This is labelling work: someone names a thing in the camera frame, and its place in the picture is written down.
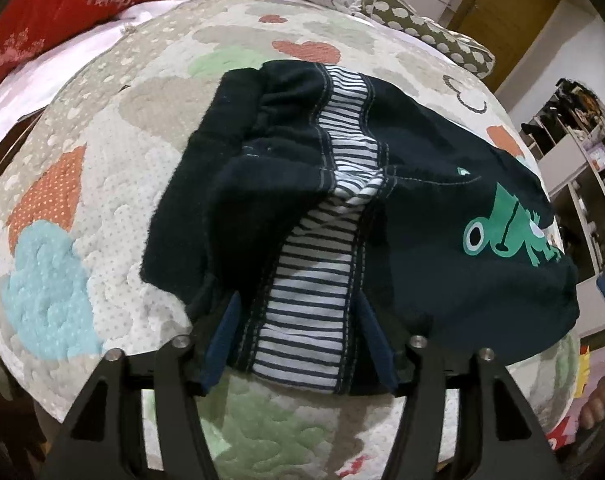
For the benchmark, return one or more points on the wooden door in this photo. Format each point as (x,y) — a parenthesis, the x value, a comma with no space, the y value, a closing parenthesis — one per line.
(507,5)

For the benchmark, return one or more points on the cluttered shelf unit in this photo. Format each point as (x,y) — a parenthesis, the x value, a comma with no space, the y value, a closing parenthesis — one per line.
(577,160)

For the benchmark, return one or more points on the quilted patterned bedspread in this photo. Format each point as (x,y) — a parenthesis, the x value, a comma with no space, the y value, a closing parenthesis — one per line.
(107,170)

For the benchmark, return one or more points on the dark wooden bed frame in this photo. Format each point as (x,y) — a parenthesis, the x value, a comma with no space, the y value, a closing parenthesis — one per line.
(10,140)

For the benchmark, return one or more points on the person's right hand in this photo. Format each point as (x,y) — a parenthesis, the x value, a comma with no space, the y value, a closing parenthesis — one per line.
(599,400)

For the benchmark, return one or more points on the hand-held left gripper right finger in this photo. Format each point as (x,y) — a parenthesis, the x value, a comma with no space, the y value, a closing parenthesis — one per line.
(380,347)

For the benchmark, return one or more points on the red printed pillow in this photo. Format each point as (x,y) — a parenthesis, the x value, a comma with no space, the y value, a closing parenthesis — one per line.
(42,5)

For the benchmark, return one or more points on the colourful printed mat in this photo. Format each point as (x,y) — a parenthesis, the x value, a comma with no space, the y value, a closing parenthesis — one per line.
(569,410)

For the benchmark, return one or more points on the white bed sheet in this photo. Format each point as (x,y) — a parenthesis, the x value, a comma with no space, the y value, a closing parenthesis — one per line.
(57,65)

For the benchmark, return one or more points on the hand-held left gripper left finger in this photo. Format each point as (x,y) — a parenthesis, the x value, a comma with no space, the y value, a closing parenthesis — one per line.
(221,347)

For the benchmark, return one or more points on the dark navy striped frog pants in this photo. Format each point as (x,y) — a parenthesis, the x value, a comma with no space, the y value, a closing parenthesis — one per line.
(432,185)

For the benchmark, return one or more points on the olive dotted pillow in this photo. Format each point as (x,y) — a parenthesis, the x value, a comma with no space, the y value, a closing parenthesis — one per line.
(432,30)

